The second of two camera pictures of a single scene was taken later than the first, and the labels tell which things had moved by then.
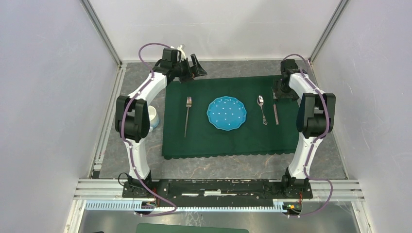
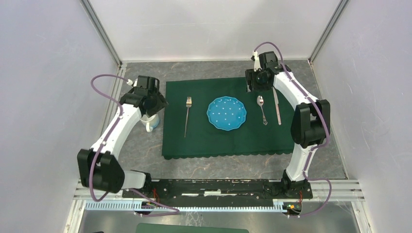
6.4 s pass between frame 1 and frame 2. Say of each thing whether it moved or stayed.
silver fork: stayed
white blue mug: stayed
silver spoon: stayed
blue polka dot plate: stayed
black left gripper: moved
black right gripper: moved
